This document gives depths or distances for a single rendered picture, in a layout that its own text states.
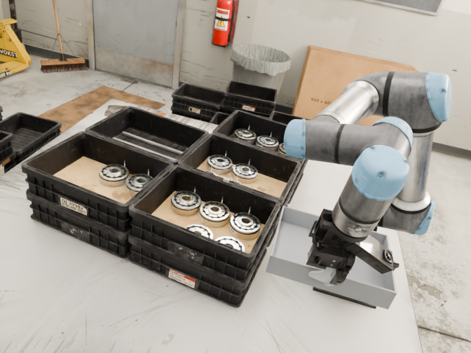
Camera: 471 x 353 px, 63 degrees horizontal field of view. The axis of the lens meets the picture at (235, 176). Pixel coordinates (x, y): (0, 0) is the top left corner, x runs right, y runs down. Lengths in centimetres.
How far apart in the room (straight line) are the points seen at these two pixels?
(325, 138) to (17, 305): 96
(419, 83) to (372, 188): 49
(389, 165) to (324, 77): 342
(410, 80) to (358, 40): 307
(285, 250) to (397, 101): 46
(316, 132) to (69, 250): 95
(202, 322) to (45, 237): 61
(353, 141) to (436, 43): 355
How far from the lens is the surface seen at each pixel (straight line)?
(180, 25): 430
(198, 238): 110
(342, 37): 409
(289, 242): 97
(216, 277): 117
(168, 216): 131
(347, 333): 130
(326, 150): 71
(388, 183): 59
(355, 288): 89
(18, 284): 133
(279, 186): 155
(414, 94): 104
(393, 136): 69
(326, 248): 74
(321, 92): 401
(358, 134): 70
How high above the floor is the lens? 167
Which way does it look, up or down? 33 degrees down
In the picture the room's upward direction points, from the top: 11 degrees clockwise
